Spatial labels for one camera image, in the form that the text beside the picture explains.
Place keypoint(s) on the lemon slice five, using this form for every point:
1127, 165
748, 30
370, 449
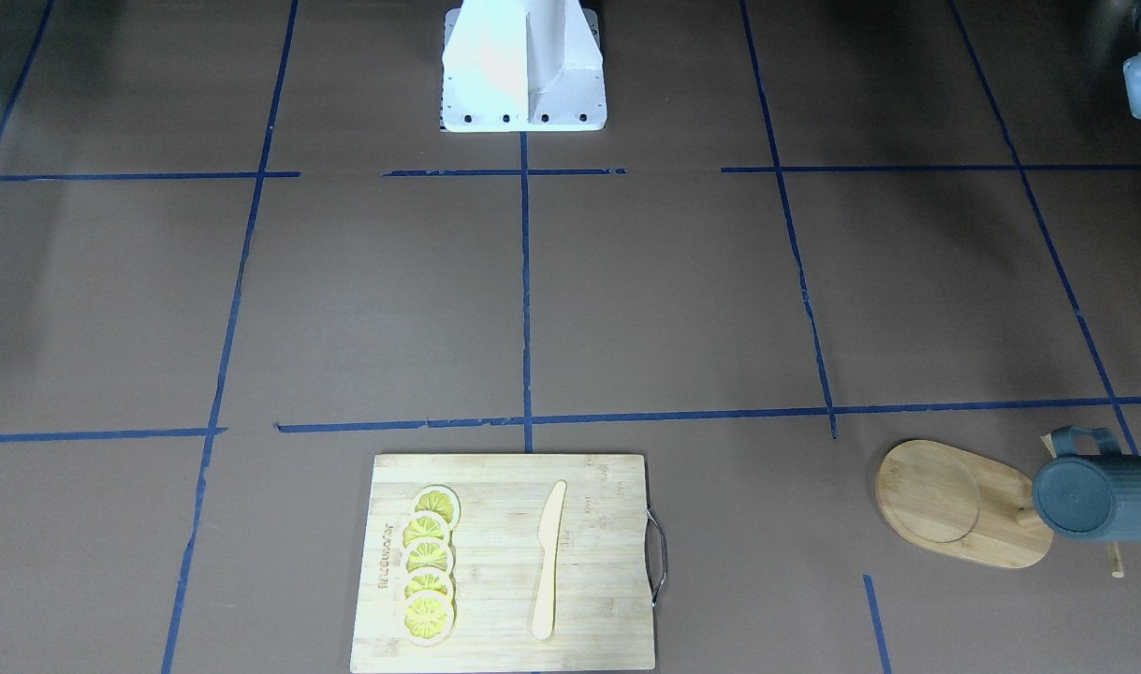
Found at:
428, 617

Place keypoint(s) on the yellow plastic knife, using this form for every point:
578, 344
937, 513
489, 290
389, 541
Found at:
548, 535

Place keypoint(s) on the white camera pole mount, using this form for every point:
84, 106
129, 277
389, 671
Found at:
523, 66

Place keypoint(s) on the bamboo cutting board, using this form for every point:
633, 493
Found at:
466, 526

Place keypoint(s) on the dark teal mug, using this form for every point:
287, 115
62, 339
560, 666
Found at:
1091, 490

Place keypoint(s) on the wooden cup storage rack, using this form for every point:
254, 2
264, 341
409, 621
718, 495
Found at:
950, 501

